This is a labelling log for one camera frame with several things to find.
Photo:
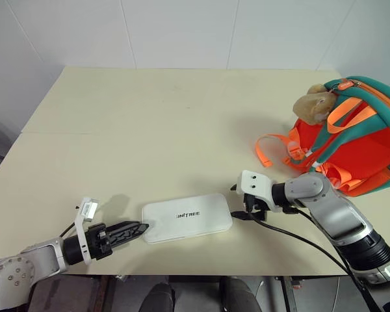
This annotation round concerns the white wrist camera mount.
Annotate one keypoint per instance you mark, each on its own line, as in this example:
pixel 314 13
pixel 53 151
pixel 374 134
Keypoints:
pixel 258 185
pixel 80 227

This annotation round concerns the black metal table leg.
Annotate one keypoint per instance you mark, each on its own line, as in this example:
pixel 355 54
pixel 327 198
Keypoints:
pixel 287 295

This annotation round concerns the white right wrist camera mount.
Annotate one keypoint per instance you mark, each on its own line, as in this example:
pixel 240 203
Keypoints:
pixel 258 185

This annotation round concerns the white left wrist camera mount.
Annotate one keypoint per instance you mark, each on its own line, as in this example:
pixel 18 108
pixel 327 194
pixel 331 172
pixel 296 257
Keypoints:
pixel 80 227

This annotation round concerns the dark rounded shape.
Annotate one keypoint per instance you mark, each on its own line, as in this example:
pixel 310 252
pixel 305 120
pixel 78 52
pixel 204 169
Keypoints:
pixel 240 297
pixel 159 299

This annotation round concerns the orange and teal backpack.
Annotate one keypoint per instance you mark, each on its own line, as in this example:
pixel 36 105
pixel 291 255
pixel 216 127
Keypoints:
pixel 367 143

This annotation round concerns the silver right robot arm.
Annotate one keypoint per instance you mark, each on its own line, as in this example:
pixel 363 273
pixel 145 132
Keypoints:
pixel 344 214

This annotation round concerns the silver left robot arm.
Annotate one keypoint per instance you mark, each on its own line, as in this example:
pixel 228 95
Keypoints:
pixel 35 260

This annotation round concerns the tan plush toy charm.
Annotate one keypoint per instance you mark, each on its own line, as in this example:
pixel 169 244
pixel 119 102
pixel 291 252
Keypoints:
pixel 312 104

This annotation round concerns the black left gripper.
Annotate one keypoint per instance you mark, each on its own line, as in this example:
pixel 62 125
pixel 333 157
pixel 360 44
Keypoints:
pixel 96 242

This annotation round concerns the white flat box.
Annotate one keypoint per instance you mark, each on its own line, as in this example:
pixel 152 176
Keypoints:
pixel 187 217

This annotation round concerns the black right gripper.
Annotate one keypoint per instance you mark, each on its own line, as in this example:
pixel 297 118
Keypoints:
pixel 255 204

